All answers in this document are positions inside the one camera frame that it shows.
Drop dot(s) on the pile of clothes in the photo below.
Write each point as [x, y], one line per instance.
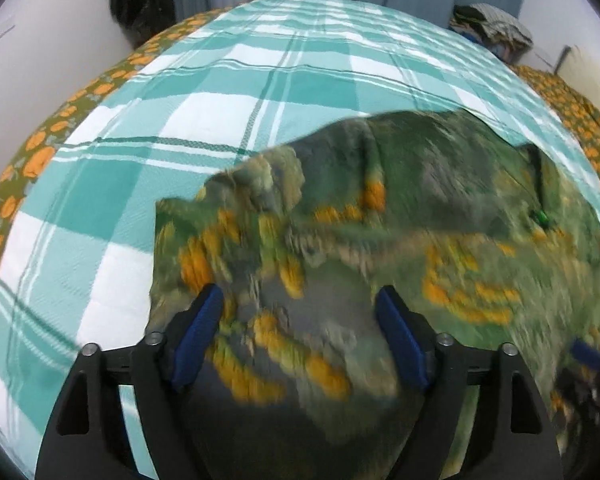
[490, 22]

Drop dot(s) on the orange floral bed sheet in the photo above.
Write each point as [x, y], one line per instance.
[35, 155]

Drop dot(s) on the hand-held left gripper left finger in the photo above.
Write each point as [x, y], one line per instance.
[200, 335]

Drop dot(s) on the cream headboard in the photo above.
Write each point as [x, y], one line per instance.
[595, 75]

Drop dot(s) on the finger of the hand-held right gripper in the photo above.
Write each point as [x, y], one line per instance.
[587, 352]

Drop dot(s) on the teal checkered blanket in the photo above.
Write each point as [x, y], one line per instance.
[180, 110]

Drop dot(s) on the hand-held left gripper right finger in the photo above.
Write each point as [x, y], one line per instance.
[402, 340]

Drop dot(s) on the orange floral quilt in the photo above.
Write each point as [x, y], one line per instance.
[580, 110]

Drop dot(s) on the green printed jacket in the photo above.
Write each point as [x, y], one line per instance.
[380, 240]

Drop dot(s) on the dark coats on rack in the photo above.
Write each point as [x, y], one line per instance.
[140, 5]

